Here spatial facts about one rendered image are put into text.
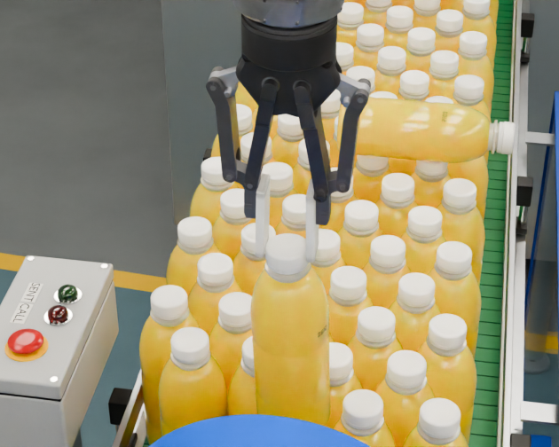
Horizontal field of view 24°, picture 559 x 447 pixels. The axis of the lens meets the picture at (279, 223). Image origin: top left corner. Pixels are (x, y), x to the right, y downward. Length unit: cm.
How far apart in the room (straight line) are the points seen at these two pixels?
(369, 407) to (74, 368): 31
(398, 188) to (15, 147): 231
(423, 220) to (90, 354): 41
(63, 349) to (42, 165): 233
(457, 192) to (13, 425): 58
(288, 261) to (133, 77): 293
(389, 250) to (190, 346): 27
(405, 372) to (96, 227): 216
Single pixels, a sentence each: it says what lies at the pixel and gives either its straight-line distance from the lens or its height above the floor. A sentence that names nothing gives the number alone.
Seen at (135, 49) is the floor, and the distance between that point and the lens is 418.
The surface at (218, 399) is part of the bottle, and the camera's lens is 135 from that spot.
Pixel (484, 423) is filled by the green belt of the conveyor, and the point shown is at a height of 90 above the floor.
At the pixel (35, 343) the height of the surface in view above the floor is 111.
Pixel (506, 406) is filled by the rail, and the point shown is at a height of 98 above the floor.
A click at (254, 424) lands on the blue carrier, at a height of 123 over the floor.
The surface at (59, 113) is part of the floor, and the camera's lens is 387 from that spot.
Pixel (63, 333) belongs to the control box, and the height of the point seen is 110.
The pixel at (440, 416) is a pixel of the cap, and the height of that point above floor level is 111.
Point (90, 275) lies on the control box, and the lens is 142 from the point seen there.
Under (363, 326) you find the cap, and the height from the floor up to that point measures 111.
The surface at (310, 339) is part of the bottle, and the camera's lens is 117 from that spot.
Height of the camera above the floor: 197
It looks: 36 degrees down
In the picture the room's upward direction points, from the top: straight up
